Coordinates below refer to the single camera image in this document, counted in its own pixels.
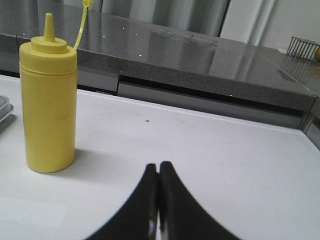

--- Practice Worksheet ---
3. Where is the silver digital kitchen scale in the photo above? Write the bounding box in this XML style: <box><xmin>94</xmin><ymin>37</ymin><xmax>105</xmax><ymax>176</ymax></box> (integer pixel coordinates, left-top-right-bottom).
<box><xmin>0</xmin><ymin>95</ymin><xmax>14</xmax><ymax>123</ymax></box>

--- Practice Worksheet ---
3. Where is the metal wire rack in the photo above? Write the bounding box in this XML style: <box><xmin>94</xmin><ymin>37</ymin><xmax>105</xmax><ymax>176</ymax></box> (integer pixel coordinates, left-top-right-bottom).
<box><xmin>286</xmin><ymin>36</ymin><xmax>320</xmax><ymax>62</ymax></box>

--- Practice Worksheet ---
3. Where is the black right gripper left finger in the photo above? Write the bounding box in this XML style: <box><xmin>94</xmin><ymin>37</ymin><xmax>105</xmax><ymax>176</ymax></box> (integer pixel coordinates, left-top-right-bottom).
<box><xmin>88</xmin><ymin>163</ymin><xmax>158</xmax><ymax>240</ymax></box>

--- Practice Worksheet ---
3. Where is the yellow squeeze bottle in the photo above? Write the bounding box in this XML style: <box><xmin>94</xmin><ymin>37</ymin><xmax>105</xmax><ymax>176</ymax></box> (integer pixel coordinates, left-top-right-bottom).
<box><xmin>19</xmin><ymin>0</ymin><xmax>94</xmax><ymax>173</ymax></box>

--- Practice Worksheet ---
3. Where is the white pleated curtain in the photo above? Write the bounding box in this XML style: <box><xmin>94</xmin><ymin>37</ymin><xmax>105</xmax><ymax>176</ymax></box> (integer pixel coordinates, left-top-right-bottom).
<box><xmin>0</xmin><ymin>0</ymin><xmax>320</xmax><ymax>49</ymax></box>

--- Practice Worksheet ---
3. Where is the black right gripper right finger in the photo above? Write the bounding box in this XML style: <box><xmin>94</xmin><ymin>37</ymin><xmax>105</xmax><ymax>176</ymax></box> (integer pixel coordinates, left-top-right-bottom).
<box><xmin>158</xmin><ymin>161</ymin><xmax>239</xmax><ymax>240</ymax></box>

